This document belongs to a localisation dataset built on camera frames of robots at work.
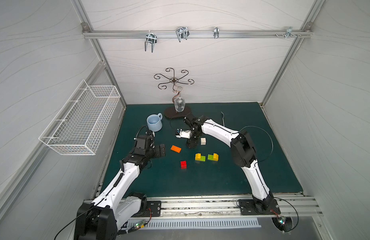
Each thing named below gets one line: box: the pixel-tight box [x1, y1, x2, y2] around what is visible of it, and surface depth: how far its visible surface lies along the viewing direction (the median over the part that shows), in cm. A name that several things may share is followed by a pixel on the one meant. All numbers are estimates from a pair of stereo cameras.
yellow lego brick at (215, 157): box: [212, 153, 219, 162], surface depth 91 cm
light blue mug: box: [146, 112, 163, 132], surface depth 104 cm
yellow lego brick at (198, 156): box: [195, 153, 202, 161], surface depth 91 cm
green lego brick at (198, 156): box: [195, 153, 202, 161], surface depth 91 cm
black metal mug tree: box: [154, 67, 195, 118], surface depth 94 cm
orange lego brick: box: [170, 145, 182, 154], surface depth 97 cm
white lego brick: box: [200, 137, 206, 145], surface depth 97 cm
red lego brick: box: [180, 160, 187, 170], surface depth 88 cm
